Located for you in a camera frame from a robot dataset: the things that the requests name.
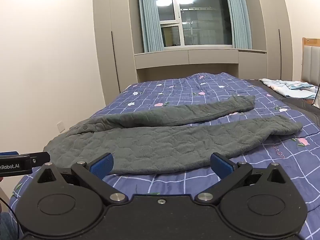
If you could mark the grey blanket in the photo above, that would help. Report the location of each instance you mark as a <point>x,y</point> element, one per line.
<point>150,145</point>

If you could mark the person's blue jeans leg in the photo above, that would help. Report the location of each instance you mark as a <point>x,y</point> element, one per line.
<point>7,227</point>

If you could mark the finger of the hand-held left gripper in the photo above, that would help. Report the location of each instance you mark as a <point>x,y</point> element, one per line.
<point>8,153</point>
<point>40,158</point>

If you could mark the bed with purple checked sheet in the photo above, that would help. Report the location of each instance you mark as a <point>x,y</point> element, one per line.
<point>175,90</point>

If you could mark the light blue crumpled cloth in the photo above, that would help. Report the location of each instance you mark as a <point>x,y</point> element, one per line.
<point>292,87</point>

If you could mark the white wall socket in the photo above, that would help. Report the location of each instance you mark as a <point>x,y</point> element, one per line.
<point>60,126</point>

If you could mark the window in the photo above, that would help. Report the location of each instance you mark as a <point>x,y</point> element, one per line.
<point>200,15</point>

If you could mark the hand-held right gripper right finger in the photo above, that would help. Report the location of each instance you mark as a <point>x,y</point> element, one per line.
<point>221,167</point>

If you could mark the beige window bench cabinet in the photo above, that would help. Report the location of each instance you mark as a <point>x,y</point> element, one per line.
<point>187,60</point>

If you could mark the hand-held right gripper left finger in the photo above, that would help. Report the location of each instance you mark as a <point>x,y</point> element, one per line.
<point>102,167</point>

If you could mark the wooden padded headboard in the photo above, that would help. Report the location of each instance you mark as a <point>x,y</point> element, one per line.
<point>311,62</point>

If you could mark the light blue curtain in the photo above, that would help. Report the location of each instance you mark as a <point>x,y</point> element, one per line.
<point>150,15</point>
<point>238,15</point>

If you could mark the beige wardrobe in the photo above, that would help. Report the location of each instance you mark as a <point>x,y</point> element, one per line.
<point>112,42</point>
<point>272,30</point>

